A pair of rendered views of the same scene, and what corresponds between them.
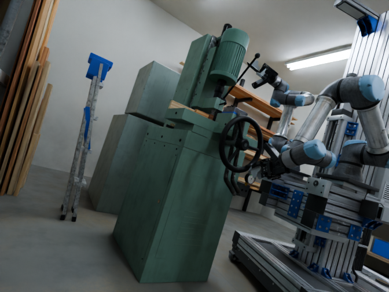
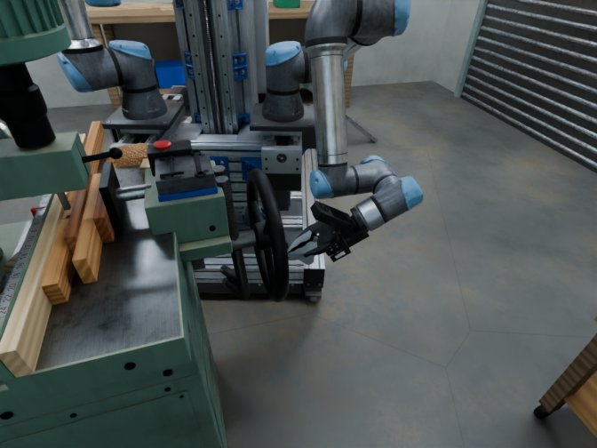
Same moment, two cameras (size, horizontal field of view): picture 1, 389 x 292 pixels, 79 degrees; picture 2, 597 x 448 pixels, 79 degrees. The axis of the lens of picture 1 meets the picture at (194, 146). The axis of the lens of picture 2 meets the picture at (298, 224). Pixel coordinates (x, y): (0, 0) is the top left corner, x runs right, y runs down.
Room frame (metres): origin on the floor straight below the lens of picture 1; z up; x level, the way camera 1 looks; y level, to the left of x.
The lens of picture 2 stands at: (0.96, 0.35, 1.32)
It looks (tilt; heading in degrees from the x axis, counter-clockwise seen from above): 38 degrees down; 284
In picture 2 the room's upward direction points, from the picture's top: 1 degrees clockwise
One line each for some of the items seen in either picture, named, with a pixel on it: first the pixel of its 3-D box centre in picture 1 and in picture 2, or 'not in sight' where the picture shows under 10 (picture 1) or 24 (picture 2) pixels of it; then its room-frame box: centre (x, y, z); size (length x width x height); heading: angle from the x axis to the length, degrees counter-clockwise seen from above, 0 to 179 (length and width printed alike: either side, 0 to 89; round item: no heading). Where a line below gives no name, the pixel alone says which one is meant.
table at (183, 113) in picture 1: (219, 131); (146, 227); (1.38, -0.12, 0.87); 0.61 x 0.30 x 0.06; 123
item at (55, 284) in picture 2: not in sight; (83, 186); (1.53, -0.15, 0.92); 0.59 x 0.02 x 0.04; 123
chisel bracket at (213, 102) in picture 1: (212, 106); (35, 169); (1.48, -0.03, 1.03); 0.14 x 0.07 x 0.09; 33
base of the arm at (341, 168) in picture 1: (348, 171); (282, 100); (1.33, -0.88, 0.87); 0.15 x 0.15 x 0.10
